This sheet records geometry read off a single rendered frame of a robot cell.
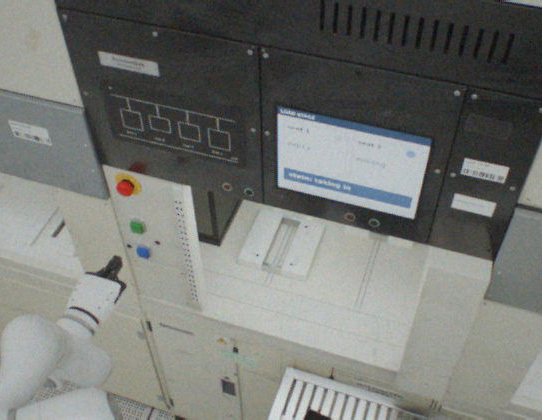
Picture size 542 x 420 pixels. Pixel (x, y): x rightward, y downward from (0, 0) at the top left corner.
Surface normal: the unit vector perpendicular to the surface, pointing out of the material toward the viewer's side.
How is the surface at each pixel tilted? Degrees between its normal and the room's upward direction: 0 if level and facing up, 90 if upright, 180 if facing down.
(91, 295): 2
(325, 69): 90
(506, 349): 90
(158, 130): 90
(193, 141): 90
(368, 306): 0
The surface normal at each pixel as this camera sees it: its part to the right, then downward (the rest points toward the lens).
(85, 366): 0.72, 0.14
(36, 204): 0.00, -0.65
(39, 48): -0.32, 0.72
